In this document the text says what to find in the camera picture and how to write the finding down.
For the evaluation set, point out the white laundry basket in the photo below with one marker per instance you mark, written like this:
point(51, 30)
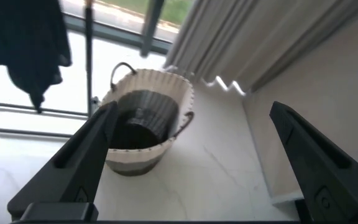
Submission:
point(154, 81)

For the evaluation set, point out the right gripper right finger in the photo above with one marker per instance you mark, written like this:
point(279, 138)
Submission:
point(337, 180)

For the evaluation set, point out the black garment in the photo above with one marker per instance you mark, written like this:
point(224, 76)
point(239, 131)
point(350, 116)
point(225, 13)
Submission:
point(20, 37)

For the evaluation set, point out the beige curtain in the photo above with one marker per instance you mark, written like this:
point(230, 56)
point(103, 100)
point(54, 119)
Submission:
point(244, 37)

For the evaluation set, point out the black clothes rack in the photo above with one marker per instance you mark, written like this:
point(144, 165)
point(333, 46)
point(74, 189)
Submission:
point(89, 62)

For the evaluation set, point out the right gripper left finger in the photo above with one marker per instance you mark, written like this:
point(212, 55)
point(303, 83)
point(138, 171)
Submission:
point(67, 180)

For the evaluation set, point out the window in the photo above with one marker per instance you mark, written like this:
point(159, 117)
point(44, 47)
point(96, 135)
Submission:
point(149, 31)

